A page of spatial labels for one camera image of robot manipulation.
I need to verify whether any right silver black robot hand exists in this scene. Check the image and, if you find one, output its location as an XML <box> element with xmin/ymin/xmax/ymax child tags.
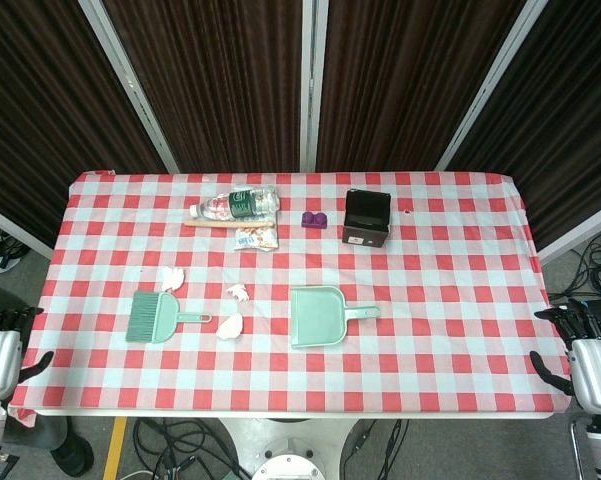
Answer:
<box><xmin>529</xmin><ymin>298</ymin><xmax>601</xmax><ymax>417</ymax></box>

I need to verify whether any green hand brush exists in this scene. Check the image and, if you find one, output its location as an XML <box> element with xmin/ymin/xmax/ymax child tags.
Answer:
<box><xmin>125</xmin><ymin>290</ymin><xmax>214</xmax><ymax>345</ymax></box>

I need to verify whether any green dustpan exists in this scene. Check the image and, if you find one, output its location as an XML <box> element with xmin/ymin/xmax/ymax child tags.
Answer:
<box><xmin>289</xmin><ymin>285</ymin><xmax>382</xmax><ymax>349</ymax></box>

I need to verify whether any red white checkered tablecloth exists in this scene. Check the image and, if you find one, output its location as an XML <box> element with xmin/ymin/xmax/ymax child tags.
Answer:
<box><xmin>7</xmin><ymin>171</ymin><xmax>572</xmax><ymax>429</ymax></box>

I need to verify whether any dark brown partition panel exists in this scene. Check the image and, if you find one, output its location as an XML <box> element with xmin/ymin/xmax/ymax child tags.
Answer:
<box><xmin>0</xmin><ymin>0</ymin><xmax>169</xmax><ymax>246</ymax></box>
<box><xmin>449</xmin><ymin>0</ymin><xmax>601</xmax><ymax>251</ymax></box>
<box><xmin>315</xmin><ymin>0</ymin><xmax>529</xmax><ymax>174</ymax></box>
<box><xmin>102</xmin><ymin>0</ymin><xmax>304</xmax><ymax>174</ymax></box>

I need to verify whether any wooden stick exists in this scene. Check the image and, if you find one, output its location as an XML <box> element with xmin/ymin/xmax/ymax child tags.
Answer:
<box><xmin>183</xmin><ymin>218</ymin><xmax>275</xmax><ymax>231</ymax></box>

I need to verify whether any black open cardboard box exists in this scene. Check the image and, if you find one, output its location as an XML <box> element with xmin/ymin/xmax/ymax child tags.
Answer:
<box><xmin>341</xmin><ymin>188</ymin><xmax>393</xmax><ymax>249</ymax></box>

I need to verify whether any crumpled snack packet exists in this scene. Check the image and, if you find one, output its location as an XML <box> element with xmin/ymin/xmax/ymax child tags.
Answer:
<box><xmin>233</xmin><ymin>224</ymin><xmax>280</xmax><ymax>252</ymax></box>

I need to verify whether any clear plastic water bottle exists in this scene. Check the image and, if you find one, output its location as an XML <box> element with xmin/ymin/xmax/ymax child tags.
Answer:
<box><xmin>188</xmin><ymin>185</ymin><xmax>282</xmax><ymax>221</ymax></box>

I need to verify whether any purple toy building block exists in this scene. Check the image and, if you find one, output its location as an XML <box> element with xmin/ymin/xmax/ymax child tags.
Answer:
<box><xmin>301</xmin><ymin>210</ymin><xmax>330</xmax><ymax>231</ymax></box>

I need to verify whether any black floor cable bundle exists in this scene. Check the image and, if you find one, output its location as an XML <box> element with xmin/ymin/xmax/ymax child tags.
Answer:
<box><xmin>0</xmin><ymin>219</ymin><xmax>26</xmax><ymax>274</ymax></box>
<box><xmin>129</xmin><ymin>418</ymin><xmax>254</xmax><ymax>480</ymax></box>
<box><xmin>339</xmin><ymin>418</ymin><xmax>411</xmax><ymax>480</ymax></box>
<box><xmin>549</xmin><ymin>237</ymin><xmax>601</xmax><ymax>306</ymax></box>

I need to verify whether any white partition frame post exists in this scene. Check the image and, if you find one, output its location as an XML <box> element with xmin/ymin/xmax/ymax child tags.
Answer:
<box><xmin>434</xmin><ymin>0</ymin><xmax>551</xmax><ymax>171</ymax></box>
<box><xmin>77</xmin><ymin>0</ymin><xmax>181</xmax><ymax>174</ymax></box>
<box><xmin>298</xmin><ymin>0</ymin><xmax>330</xmax><ymax>173</ymax></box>

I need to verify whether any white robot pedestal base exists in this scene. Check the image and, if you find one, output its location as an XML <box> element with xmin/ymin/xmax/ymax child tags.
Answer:
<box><xmin>219</xmin><ymin>417</ymin><xmax>361</xmax><ymax>480</ymax></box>

